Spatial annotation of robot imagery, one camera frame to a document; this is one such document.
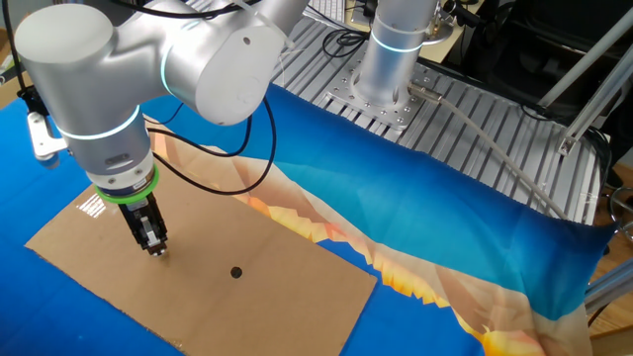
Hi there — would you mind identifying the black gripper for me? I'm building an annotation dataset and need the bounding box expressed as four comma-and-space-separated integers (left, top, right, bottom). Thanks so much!
118, 192, 169, 257

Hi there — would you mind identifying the brown cardboard sheet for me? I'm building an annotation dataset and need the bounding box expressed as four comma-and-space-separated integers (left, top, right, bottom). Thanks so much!
24, 113, 380, 356

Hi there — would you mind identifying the brown cardboard box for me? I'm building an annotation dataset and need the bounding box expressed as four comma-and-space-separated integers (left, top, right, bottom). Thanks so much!
0, 27, 34, 110

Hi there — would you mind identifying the blue mountain print cloth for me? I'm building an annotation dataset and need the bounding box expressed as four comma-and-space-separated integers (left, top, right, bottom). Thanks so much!
0, 81, 619, 356

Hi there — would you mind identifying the white keyboard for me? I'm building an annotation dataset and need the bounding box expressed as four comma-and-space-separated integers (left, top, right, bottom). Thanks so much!
301, 0, 347, 24

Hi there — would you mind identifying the beige desk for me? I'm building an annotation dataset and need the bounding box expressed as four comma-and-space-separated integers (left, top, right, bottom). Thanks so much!
345, 0, 489, 65

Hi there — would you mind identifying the black office chair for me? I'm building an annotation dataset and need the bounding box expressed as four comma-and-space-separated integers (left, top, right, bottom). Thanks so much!
459, 0, 633, 115

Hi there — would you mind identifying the green flange ring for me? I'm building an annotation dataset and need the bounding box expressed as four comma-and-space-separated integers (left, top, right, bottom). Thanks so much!
94, 165, 160, 206

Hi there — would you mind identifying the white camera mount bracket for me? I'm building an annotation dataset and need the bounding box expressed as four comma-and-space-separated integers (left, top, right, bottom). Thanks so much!
27, 111, 68, 169

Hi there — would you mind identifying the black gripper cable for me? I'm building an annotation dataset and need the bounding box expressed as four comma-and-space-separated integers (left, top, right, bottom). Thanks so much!
2, 0, 278, 197

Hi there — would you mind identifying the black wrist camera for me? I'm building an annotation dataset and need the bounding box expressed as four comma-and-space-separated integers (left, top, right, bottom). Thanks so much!
18, 84, 50, 116

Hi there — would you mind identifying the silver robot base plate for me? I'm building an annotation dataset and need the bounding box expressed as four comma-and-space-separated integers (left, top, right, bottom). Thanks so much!
325, 58, 439, 131

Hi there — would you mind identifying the black coiled cable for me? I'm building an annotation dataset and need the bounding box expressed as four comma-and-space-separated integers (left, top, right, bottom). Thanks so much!
320, 0, 377, 60

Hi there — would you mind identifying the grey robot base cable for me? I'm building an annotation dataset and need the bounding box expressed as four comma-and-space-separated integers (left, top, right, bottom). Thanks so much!
407, 81, 570, 222

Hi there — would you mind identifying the aluminium frame strut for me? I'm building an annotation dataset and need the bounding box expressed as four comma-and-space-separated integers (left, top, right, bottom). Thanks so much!
557, 53, 633, 157
584, 269, 633, 315
536, 7, 633, 109

